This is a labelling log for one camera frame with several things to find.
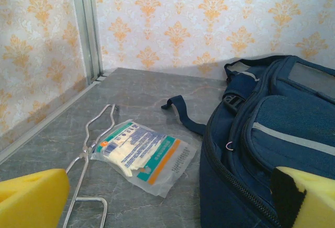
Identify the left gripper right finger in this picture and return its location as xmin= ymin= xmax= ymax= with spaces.
xmin=270 ymin=166 xmax=335 ymax=228

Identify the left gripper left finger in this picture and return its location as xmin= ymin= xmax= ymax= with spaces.
xmin=0 ymin=168 xmax=71 ymax=228

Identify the navy blue student backpack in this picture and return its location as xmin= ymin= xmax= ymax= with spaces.
xmin=161 ymin=54 xmax=335 ymax=228

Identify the clear gauze packet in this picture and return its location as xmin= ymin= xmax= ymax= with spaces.
xmin=90 ymin=119 xmax=198 ymax=199

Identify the aluminium table side rail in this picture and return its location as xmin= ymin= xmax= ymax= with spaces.
xmin=0 ymin=73 xmax=107 ymax=165

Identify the aluminium frame post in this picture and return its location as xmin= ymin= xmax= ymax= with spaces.
xmin=69 ymin=0 xmax=104 ymax=82

